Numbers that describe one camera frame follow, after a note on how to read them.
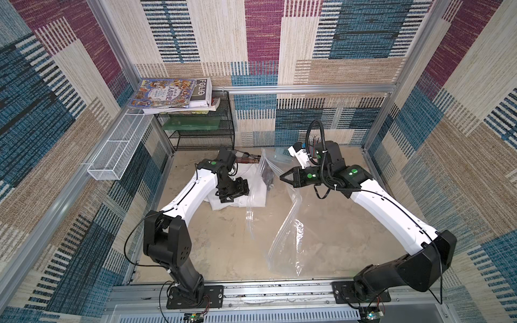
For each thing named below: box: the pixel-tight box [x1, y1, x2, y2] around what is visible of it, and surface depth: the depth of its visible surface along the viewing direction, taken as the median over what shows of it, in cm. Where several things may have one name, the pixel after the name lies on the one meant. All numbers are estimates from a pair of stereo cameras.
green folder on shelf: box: [162, 116, 221, 130], surface depth 99 cm
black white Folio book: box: [188, 77, 213, 108], surface depth 83 cm
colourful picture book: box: [127, 78, 197, 109], surface depth 83 cm
